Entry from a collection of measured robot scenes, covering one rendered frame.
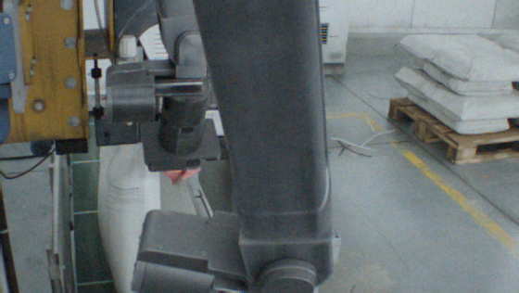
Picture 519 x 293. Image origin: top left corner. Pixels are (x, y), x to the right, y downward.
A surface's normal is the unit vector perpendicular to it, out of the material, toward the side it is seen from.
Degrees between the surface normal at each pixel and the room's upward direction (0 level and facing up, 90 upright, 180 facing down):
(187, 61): 89
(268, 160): 113
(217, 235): 29
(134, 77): 89
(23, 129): 90
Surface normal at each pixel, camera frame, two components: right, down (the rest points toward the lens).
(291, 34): 0.00, 0.76
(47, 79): 0.29, 0.41
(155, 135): 0.18, -0.61
